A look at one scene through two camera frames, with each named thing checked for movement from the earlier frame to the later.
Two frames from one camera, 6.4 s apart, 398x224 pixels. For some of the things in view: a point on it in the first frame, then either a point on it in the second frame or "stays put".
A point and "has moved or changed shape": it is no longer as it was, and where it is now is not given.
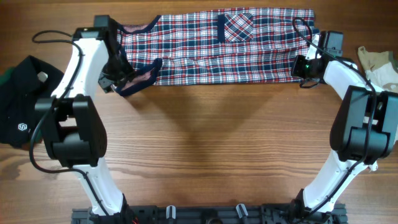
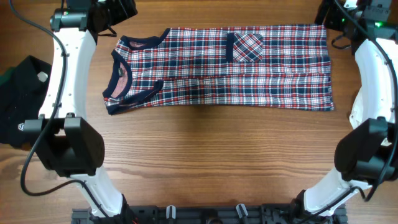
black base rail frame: (209, 214) stays put
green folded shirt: (5, 75) stays put
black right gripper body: (302, 68) -> (337, 18)
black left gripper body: (115, 70) -> (113, 11)
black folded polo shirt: (31, 80) stays put
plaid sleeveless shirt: (219, 46) has moved or changed shape
